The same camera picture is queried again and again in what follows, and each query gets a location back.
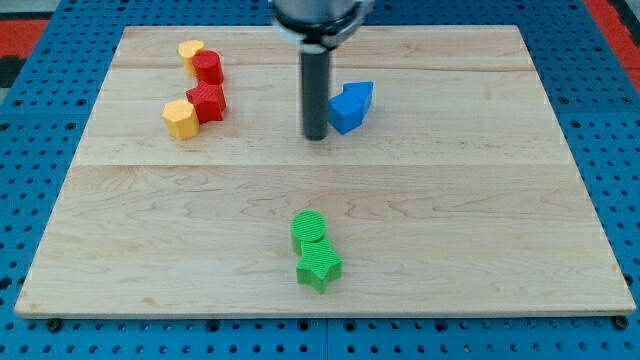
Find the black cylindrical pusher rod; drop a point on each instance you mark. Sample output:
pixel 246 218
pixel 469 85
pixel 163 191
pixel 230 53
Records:
pixel 315 80

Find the red star block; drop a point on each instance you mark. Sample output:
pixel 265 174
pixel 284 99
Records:
pixel 208 101

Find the green star block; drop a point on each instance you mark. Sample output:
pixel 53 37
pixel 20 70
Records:
pixel 319 265

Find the blue triangle block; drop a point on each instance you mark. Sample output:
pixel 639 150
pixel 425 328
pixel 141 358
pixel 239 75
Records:
pixel 362 91

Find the blue cube block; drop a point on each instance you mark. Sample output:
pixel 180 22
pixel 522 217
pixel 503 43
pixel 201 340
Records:
pixel 346 112

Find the red cylinder block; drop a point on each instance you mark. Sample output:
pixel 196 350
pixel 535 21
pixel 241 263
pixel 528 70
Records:
pixel 208 67

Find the yellow heart block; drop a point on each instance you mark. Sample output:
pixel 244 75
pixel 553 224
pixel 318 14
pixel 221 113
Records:
pixel 187 50

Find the wooden board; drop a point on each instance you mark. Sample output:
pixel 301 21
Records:
pixel 457 197

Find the yellow hexagon block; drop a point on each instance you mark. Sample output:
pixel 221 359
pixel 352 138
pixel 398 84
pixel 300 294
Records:
pixel 181 119

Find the green cylinder block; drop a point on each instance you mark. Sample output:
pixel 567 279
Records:
pixel 307 226

